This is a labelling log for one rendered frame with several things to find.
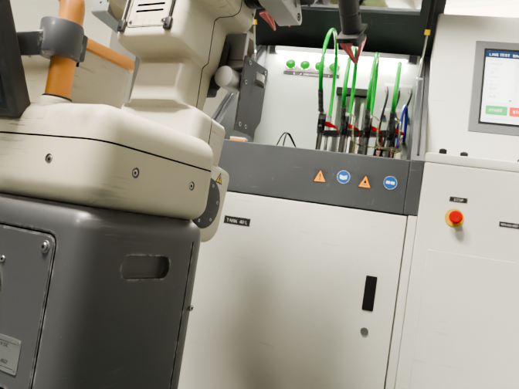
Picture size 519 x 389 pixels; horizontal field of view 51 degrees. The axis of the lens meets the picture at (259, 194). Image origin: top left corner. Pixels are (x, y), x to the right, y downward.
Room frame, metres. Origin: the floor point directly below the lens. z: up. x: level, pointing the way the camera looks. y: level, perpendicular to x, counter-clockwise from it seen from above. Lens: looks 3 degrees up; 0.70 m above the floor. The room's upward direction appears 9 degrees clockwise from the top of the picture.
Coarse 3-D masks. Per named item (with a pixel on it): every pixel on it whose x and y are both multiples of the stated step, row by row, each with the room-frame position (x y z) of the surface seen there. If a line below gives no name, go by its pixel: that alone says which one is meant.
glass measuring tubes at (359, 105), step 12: (336, 96) 2.15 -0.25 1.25; (348, 96) 2.12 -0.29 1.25; (360, 96) 2.11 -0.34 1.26; (336, 108) 2.15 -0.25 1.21; (348, 108) 2.12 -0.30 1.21; (360, 108) 2.13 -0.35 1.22; (336, 120) 2.12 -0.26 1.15; (360, 120) 2.12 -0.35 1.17; (336, 144) 2.14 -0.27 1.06; (348, 144) 2.13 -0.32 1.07
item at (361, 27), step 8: (344, 16) 1.47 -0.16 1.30; (352, 16) 1.46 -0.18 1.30; (360, 16) 1.48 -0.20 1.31; (344, 24) 1.48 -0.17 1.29; (352, 24) 1.48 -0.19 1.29; (360, 24) 1.49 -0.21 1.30; (344, 32) 1.50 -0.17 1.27; (352, 32) 1.49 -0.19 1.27; (360, 32) 1.49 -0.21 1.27; (336, 40) 1.50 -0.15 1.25; (344, 40) 1.49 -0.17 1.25; (352, 40) 1.48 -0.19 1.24
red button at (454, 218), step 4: (448, 212) 1.53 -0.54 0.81; (452, 212) 1.50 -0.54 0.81; (456, 212) 1.49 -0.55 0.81; (460, 212) 1.53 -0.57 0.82; (448, 216) 1.53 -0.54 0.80; (452, 216) 1.50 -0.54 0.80; (456, 216) 1.49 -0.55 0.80; (460, 216) 1.49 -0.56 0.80; (448, 220) 1.53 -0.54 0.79; (452, 220) 1.50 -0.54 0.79; (456, 220) 1.49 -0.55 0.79; (460, 220) 1.49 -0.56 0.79; (448, 224) 1.53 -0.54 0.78; (452, 224) 1.53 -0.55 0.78; (456, 224) 1.53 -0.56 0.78; (460, 224) 1.53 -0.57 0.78
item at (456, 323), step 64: (448, 64) 1.85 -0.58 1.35; (448, 128) 1.78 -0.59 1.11; (448, 192) 1.54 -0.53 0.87; (512, 192) 1.50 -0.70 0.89; (448, 256) 1.53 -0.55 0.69; (512, 256) 1.50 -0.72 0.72; (448, 320) 1.53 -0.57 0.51; (512, 320) 1.49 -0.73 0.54; (448, 384) 1.52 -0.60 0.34; (512, 384) 1.48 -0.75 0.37
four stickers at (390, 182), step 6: (318, 174) 1.62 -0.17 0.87; (324, 174) 1.62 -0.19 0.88; (342, 174) 1.61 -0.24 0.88; (348, 174) 1.60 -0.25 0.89; (360, 174) 1.60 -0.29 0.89; (366, 174) 1.59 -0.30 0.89; (318, 180) 1.62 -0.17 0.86; (324, 180) 1.62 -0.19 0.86; (336, 180) 1.61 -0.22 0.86; (342, 180) 1.61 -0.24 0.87; (348, 180) 1.60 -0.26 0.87; (360, 180) 1.60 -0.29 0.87; (366, 180) 1.59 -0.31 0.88; (384, 180) 1.58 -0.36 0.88; (390, 180) 1.58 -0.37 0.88; (396, 180) 1.57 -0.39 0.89; (360, 186) 1.60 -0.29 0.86; (366, 186) 1.59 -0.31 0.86; (384, 186) 1.58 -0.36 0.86; (390, 186) 1.58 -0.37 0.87; (396, 186) 1.57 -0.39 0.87
